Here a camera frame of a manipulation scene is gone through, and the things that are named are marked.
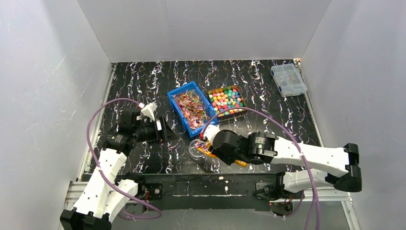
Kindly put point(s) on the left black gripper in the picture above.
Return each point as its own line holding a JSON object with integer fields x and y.
{"x": 163, "y": 131}

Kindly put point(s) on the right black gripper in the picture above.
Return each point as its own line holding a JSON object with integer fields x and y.
{"x": 214, "y": 151}

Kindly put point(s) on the orange plastic scoop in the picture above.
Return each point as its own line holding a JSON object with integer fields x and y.
{"x": 204, "y": 145}

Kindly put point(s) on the blue plastic candy bin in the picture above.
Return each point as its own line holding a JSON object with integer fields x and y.
{"x": 192, "y": 107}

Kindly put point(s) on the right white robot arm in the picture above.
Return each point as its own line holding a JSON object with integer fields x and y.
{"x": 325, "y": 167}

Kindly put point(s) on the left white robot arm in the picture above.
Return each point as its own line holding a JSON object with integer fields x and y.
{"x": 104, "y": 197}

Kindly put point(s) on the gold tray of star candies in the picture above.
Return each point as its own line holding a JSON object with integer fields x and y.
{"x": 227, "y": 97}

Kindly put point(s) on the clear round plastic jar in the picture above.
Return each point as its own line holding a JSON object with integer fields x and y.
{"x": 194, "y": 152}

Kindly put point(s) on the clear plastic organizer box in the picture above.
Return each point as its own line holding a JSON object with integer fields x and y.
{"x": 288, "y": 80}

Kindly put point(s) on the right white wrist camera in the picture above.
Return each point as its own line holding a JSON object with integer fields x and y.
{"x": 210, "y": 133}

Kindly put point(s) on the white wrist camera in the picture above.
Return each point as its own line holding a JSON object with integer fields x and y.
{"x": 210, "y": 133}
{"x": 148, "y": 110}

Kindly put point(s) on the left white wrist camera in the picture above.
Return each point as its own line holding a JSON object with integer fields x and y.
{"x": 148, "y": 110}

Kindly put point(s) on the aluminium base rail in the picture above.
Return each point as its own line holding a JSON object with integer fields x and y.
{"x": 214, "y": 191}

